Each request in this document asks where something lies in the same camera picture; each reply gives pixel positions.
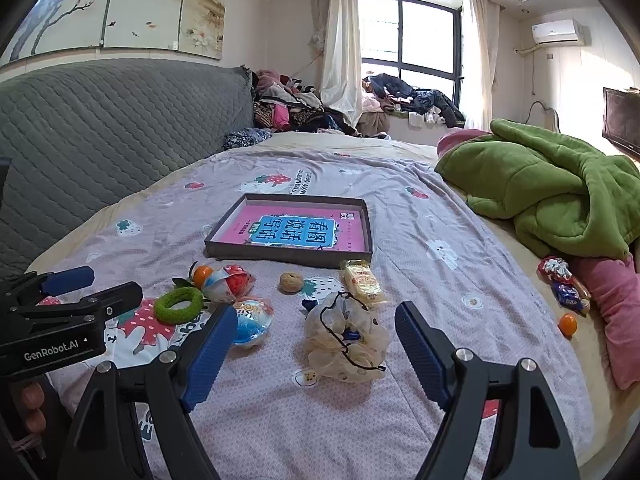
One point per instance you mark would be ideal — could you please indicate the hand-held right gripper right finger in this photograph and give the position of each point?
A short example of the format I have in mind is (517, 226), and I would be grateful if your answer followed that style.
(420, 355)

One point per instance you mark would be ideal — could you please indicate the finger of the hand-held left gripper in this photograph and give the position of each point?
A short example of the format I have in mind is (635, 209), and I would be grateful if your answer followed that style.
(100, 302)
(67, 280)

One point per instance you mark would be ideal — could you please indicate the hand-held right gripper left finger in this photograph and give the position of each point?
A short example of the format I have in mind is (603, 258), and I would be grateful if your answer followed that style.
(210, 355)

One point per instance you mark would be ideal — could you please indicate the egg-shaped toy packet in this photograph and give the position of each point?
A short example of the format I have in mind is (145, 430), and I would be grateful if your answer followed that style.
(252, 320)
(227, 284)

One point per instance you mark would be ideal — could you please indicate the beige plush toy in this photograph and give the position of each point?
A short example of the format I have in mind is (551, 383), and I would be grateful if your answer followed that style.
(345, 355)

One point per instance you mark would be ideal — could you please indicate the tangerine with green leaves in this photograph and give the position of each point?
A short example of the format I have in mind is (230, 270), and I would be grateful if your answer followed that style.
(203, 274)

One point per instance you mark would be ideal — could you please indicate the yellow snack packet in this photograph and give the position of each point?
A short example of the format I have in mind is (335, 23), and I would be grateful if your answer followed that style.
(362, 282)

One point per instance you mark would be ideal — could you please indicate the brown walnut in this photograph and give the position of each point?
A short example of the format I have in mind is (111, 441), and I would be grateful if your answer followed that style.
(290, 282)

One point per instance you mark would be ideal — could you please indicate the shallow grey cardboard box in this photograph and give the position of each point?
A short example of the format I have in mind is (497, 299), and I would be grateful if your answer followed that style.
(280, 256)

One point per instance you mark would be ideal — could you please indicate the person's left hand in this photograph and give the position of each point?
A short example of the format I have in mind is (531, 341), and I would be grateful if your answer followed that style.
(33, 400)

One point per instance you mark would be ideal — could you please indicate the strawberry printed bedsheet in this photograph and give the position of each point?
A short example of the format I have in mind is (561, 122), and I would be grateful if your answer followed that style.
(300, 410)

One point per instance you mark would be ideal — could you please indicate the pink and blue book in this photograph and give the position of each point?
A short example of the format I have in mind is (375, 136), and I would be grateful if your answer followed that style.
(245, 225)

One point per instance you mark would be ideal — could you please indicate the grey quilted headboard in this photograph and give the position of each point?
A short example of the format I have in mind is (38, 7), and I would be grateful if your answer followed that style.
(100, 135)

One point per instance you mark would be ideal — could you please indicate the small bare tangerine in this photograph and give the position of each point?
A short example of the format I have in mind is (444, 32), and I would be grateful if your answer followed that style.
(568, 324)

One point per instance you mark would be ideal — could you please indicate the red white candy packet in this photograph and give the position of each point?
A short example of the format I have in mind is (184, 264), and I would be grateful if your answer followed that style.
(554, 267)

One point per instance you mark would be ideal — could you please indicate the dark blue candy packet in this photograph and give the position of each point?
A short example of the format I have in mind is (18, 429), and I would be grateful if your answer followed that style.
(570, 296)

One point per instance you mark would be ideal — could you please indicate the green fleece blanket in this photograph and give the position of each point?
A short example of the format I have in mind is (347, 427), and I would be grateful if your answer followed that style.
(540, 185)

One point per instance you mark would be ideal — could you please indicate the dark floral cloth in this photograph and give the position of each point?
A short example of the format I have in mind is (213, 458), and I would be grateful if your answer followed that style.
(245, 139)

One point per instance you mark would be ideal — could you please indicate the pile of mixed clothes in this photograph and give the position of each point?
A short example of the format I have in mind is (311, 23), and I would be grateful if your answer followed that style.
(290, 105)

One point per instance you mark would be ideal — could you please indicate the pile of dark clothes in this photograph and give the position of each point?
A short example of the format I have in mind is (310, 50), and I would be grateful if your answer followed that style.
(400, 92)

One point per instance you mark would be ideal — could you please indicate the narrow white curtain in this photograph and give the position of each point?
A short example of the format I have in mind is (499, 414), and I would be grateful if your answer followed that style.
(480, 60)

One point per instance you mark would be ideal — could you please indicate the black television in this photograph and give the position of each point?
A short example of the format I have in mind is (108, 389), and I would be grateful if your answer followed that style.
(622, 120)

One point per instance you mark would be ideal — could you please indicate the wide white curtain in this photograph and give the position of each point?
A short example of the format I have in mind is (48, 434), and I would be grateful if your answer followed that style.
(340, 50)

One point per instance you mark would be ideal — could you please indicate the black framed window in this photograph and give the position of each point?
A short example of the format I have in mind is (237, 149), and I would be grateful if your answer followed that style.
(400, 35)

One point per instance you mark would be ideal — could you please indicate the white air conditioner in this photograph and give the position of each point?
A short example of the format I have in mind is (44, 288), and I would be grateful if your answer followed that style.
(555, 32)

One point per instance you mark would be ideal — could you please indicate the flower wall painting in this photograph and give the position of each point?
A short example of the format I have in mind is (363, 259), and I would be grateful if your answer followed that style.
(150, 10)

